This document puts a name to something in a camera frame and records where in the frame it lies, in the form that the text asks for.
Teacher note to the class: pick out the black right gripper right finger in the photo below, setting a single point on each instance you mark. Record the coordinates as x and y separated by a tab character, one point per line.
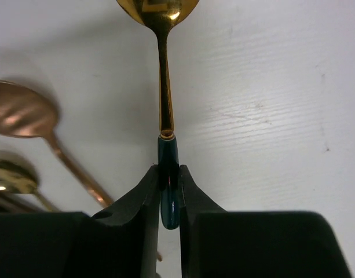
194	203

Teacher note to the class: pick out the gold spoon dark green handle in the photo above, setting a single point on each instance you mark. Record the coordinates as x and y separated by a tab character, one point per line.
161	17

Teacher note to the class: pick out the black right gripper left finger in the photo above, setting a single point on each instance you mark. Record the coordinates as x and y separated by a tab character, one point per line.
132	224

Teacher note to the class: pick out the rose gold spoon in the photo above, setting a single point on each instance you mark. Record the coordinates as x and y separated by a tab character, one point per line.
24	113

